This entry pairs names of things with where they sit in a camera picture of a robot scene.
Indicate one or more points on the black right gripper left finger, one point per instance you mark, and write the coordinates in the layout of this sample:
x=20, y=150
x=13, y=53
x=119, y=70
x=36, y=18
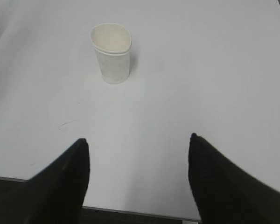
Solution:
x=53, y=196

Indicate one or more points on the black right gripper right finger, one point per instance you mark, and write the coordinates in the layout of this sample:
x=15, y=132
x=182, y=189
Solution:
x=226, y=194

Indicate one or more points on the white paper cup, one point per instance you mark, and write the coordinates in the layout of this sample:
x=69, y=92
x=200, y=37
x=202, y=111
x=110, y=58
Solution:
x=112, y=43

